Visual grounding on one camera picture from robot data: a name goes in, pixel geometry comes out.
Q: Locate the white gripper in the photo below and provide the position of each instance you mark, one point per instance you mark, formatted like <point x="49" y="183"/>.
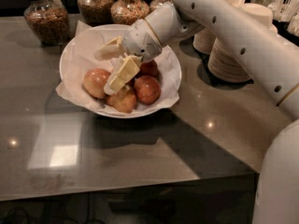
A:
<point x="141" y="42"/>

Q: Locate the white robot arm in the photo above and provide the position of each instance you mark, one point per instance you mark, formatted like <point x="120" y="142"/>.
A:
<point x="269" y="58"/>

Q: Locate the red apple back right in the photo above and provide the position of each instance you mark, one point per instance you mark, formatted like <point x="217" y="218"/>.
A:
<point x="148" y="69"/>

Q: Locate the red apple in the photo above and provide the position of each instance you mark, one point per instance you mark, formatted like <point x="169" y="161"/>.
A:
<point x="148" y="69"/>
<point x="94" y="81"/>

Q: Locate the dark apple back middle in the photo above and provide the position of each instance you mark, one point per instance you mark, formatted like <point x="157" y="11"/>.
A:
<point x="131" y="82"/>

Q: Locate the white bowl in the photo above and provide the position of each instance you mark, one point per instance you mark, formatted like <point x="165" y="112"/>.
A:
<point x="67" y="59"/>

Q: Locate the red apple back left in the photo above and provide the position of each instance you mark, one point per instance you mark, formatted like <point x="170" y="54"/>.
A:
<point x="94" y="81"/>

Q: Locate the orange-red apple front right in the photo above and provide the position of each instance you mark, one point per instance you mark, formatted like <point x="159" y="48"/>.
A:
<point x="147" y="89"/>

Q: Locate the yellow-red apple with sticker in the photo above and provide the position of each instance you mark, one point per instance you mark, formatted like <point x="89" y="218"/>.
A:
<point x="124" y="100"/>

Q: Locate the paper bowl stack back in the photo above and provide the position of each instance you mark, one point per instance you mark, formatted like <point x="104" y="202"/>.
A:
<point x="204" y="40"/>

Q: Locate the paper bowl stack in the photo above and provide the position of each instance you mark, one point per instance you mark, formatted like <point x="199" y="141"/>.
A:
<point x="221" y="63"/>
<point x="204" y="40"/>

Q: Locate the paper bowl stack front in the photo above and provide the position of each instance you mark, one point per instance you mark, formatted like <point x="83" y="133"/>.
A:
<point x="221" y="63"/>

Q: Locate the glass cereal jar far left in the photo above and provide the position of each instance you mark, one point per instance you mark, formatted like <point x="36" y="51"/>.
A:
<point x="48" y="20"/>

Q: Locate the white stir sticks bundle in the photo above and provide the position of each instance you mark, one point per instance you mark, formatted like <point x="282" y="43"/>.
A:
<point x="285" y="9"/>

